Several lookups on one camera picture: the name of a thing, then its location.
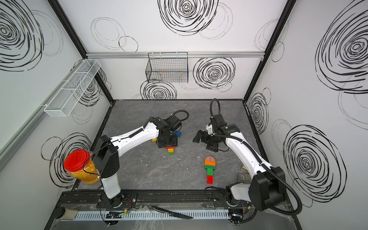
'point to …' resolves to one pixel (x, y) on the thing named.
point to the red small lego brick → (210, 179)
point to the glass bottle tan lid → (245, 168)
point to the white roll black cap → (61, 212)
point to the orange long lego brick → (210, 163)
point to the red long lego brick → (170, 147)
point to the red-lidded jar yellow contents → (80, 164)
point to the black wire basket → (167, 67)
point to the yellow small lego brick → (170, 150)
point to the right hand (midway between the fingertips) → (199, 144)
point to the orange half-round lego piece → (210, 159)
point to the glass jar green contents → (244, 177)
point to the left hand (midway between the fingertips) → (173, 146)
